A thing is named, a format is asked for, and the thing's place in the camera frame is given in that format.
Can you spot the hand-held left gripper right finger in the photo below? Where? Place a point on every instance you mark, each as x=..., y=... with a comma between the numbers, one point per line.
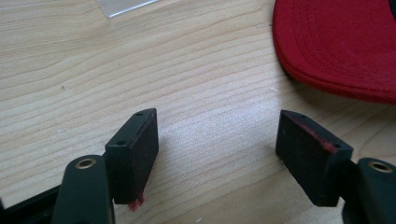
x=311, y=158

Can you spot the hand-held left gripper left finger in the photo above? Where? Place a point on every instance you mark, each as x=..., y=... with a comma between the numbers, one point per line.
x=132, y=158

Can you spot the red baseball cap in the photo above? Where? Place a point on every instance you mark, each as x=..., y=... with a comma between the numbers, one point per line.
x=339, y=46

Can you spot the clear plastic sheet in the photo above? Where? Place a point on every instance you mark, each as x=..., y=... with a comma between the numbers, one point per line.
x=123, y=6

